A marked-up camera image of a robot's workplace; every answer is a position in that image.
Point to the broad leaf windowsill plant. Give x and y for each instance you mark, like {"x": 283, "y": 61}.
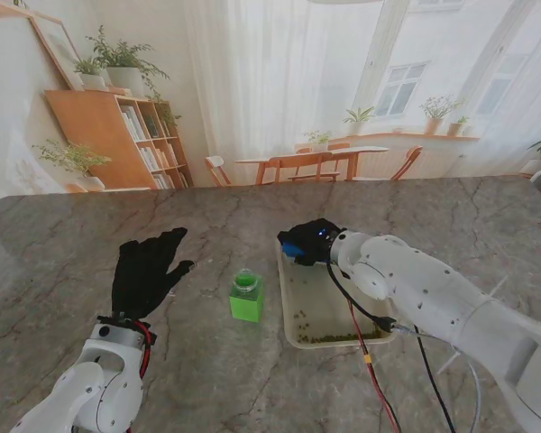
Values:
{"x": 358, "y": 118}

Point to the small table plant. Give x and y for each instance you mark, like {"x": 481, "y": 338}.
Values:
{"x": 319, "y": 145}

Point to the large potted plant white pot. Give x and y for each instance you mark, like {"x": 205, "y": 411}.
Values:
{"x": 124, "y": 80}

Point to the wooden picture frame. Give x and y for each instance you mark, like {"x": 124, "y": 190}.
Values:
{"x": 56, "y": 49}

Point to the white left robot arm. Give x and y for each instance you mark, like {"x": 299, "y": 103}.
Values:
{"x": 85, "y": 379}

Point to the blue plastic scraper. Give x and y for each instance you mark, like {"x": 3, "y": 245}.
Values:
{"x": 293, "y": 249}

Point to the leafy potted plant beside bookshelf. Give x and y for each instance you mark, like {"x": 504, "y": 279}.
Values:
{"x": 72, "y": 158}

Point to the translucent plastic baking tray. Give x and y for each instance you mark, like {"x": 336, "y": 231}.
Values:
{"x": 315, "y": 311}

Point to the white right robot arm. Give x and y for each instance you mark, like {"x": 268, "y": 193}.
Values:
{"x": 455, "y": 311}

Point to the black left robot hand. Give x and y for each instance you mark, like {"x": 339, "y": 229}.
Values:
{"x": 144, "y": 275}

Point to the scattered green beans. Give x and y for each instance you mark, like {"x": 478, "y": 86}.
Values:
{"x": 338, "y": 336}

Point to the wooden bookshelf with books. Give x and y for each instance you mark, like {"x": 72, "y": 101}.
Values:
{"x": 94, "y": 135}

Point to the white wooden dining table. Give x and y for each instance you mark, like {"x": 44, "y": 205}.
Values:
{"x": 342, "y": 150}

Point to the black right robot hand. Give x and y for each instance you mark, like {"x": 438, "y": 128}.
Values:
{"x": 313, "y": 243}

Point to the green square glass jar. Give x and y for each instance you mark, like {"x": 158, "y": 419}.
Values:
{"x": 246, "y": 306}

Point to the small potted plant white pot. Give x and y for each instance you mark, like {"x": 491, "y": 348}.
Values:
{"x": 92, "y": 82}

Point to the white seat wooden chair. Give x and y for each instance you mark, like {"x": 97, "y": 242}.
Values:
{"x": 214, "y": 163}

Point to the tall windowsill plant orange pot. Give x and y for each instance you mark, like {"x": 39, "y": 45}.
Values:
{"x": 434, "y": 124}

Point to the small windowsill plant orange pot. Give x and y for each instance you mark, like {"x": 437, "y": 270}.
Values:
{"x": 454, "y": 130}

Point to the wooden slat back chair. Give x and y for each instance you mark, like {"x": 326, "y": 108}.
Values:
{"x": 297, "y": 159}

